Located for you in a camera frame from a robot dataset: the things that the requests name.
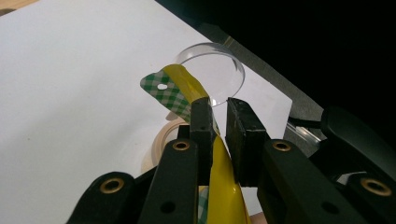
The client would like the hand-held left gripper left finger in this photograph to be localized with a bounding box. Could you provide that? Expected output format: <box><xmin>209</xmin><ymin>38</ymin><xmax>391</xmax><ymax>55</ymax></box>
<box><xmin>138</xmin><ymin>96</ymin><xmax>217</xmax><ymax>224</ymax></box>

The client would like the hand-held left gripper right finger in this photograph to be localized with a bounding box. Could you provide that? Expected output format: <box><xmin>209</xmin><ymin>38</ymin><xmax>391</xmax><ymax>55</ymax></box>
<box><xmin>226</xmin><ymin>97</ymin><xmax>368</xmax><ymax>224</ymax></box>

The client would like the yellow green sauce pouch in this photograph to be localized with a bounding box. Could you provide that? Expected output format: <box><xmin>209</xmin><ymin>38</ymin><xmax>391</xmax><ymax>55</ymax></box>
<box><xmin>139</xmin><ymin>63</ymin><xmax>253</xmax><ymax>224</ymax></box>

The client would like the long metal floor rail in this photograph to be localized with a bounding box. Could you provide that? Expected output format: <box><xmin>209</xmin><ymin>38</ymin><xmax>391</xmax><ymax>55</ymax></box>
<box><xmin>284</xmin><ymin>119</ymin><xmax>326</xmax><ymax>157</ymax></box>

